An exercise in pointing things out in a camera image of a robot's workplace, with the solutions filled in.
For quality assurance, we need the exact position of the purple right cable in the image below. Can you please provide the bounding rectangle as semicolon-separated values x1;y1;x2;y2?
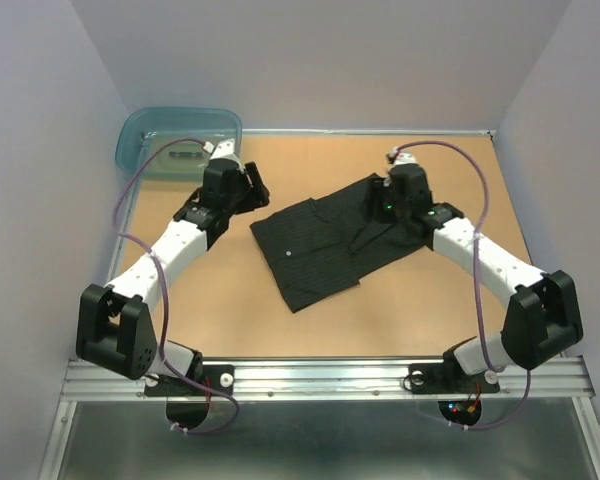
392;140;534;430

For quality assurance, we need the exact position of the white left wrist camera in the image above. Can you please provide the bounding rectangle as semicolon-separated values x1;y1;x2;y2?
210;138;241;164

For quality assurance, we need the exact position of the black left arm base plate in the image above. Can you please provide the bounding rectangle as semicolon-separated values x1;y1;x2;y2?
144;364;235;398

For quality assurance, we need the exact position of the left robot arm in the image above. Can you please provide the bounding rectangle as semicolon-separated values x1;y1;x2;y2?
76;156;269;394

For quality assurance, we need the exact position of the black pinstriped long sleeve shirt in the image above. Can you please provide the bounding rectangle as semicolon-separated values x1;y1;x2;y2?
250;174;424;313

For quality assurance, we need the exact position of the aluminium front rail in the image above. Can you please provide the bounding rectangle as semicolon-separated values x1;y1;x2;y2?
60;357;595;403

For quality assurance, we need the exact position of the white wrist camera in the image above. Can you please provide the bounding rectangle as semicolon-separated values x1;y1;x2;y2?
210;138;241;164
387;147;418;170

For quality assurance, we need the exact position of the purple cable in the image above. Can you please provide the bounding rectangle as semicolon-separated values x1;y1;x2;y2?
392;140;534;430
112;138;241;435

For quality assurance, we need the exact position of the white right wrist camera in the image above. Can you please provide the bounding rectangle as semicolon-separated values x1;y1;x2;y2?
387;147;418;170

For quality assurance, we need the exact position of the blue transparent plastic bin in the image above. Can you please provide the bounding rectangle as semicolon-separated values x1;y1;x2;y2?
115;107;242;182

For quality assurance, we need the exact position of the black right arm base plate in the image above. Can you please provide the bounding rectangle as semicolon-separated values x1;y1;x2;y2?
405;362;500;395

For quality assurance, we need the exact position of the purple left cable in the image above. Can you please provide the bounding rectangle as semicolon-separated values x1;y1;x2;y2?
112;138;241;435

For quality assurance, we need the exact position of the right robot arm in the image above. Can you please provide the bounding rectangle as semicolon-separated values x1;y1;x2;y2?
363;163;584;390

